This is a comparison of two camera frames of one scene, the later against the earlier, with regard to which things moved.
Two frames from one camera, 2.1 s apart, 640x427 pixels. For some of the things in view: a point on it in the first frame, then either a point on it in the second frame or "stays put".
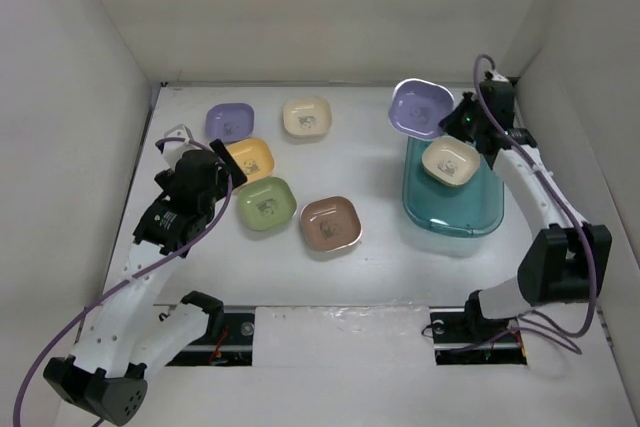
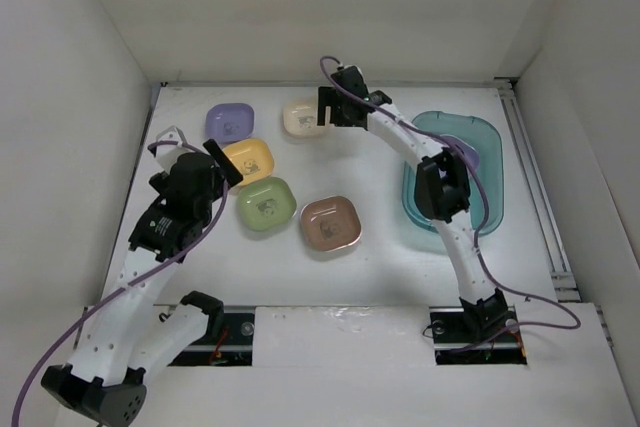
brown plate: [331, 224] stays put
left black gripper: [216, 145] stays put
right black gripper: [452, 125] to [328, 97]
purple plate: [229, 121] stays put
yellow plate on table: [254, 157] stays put
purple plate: [417, 108] to [469, 149]
